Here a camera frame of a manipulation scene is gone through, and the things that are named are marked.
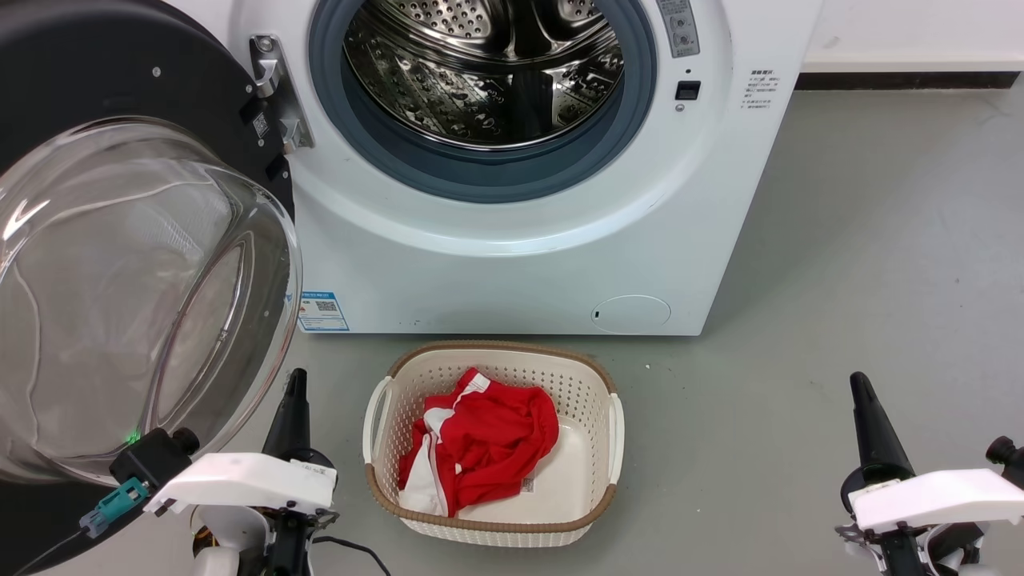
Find cream plastic laundry basket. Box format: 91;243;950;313
362;341;626;548

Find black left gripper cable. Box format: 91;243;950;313
311;534;394;576

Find blue energy label sticker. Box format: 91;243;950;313
298;291;351;334

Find round white filter cover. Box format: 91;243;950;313
591;294;673;335

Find teal cable connector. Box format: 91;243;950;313
78;477;151;539

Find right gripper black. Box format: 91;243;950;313
835;371;994;576

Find white front-load washing machine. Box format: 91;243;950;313
172;0;825;337

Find steel washer drum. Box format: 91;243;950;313
343;0;626;151

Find black round glass washer door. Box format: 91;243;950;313
0;0;304;576

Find grey warning label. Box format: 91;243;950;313
655;0;702;59

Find metal door hinge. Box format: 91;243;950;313
248;34;315;155

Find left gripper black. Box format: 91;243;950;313
262;369;342;576

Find thin black camera cable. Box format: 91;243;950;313
11;526;90;576

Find red and white garment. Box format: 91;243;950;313
398;367;561;518

